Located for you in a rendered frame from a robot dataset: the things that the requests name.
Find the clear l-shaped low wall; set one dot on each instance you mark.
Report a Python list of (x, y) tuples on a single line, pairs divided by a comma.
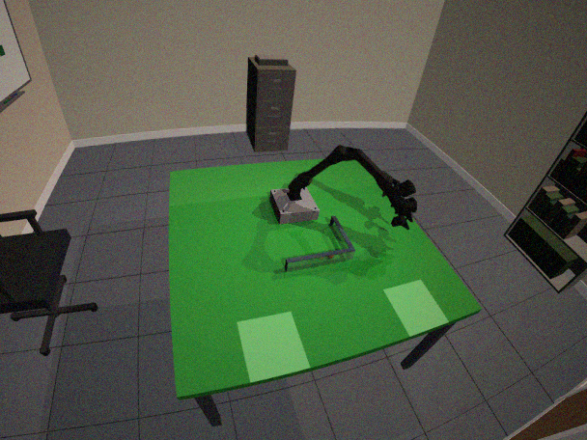
[(325, 260)]

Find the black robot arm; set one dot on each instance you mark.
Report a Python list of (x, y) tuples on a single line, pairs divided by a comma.
[(384, 181)]

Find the grey l-shaped wall top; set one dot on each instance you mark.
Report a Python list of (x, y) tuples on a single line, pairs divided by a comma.
[(327, 254)]

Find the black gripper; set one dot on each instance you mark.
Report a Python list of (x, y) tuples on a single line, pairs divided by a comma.
[(400, 220)]

